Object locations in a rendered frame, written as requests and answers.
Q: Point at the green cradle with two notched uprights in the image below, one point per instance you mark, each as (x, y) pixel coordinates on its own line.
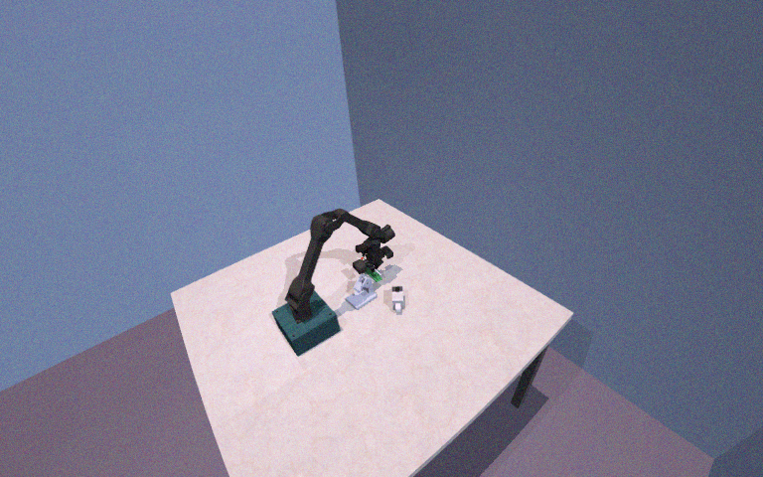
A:
(374, 275)

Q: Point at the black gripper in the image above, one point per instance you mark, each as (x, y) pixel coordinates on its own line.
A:
(373, 261)

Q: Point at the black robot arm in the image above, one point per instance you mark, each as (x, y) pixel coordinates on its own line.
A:
(322, 227)

